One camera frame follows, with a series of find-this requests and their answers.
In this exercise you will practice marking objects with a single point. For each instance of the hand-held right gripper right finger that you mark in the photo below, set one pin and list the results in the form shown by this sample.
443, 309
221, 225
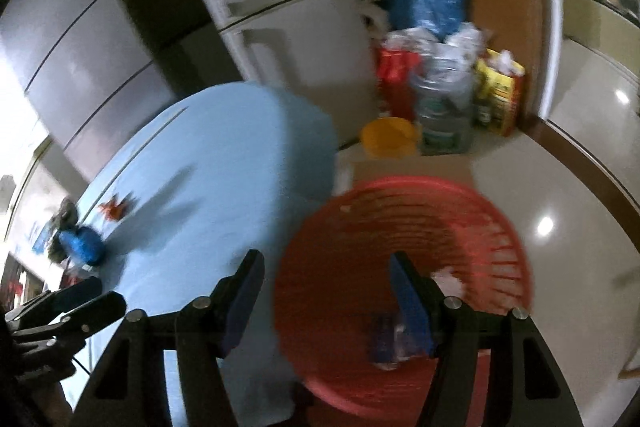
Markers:
411, 302

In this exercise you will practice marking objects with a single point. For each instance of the yellow printed bag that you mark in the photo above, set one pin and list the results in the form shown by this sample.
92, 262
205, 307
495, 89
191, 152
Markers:
500, 97

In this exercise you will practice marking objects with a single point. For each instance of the dark blue packet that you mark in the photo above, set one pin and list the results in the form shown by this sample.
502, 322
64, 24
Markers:
387, 339

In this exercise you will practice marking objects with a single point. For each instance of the silver refrigerator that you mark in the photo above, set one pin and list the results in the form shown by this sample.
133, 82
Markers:
75, 57

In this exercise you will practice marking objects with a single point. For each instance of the white round appliance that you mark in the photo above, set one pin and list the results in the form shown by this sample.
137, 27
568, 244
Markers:
6, 193

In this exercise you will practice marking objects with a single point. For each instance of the round table with blue cloth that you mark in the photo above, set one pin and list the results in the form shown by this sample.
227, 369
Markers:
225, 157

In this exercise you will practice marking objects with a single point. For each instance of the orange crumpled wrapper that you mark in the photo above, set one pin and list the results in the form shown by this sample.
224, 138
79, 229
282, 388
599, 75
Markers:
117, 207

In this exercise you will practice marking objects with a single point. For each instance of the blue plastic bag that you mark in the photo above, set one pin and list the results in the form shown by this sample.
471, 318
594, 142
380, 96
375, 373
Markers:
82, 248

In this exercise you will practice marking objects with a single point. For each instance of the dark framed pictures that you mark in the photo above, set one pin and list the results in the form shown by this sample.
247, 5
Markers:
15, 282

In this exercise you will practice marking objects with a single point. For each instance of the red plastic basket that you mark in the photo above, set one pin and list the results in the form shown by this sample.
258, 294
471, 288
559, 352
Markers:
350, 232

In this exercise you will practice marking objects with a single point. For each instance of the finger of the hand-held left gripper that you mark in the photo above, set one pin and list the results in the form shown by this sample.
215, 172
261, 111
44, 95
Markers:
97, 309
75, 289

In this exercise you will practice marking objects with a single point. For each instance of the thin white stick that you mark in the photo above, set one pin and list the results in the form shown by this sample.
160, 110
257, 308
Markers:
150, 138

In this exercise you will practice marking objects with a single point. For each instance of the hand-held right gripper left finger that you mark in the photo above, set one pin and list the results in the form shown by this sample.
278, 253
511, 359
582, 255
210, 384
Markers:
239, 304

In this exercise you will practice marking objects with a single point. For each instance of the white refrigerator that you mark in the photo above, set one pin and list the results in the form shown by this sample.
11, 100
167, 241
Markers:
300, 32

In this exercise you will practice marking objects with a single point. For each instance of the yellow plastic bucket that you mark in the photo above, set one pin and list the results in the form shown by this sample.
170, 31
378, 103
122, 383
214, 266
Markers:
390, 137

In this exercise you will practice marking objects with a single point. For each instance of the red shopping bag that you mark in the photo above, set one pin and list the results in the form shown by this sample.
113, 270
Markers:
397, 77

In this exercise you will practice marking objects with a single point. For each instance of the clear plastic water jug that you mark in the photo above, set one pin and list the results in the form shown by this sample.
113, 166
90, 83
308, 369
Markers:
442, 117

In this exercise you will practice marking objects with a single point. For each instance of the grey crumpled wrapper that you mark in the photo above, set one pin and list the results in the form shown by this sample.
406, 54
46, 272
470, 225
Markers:
64, 213

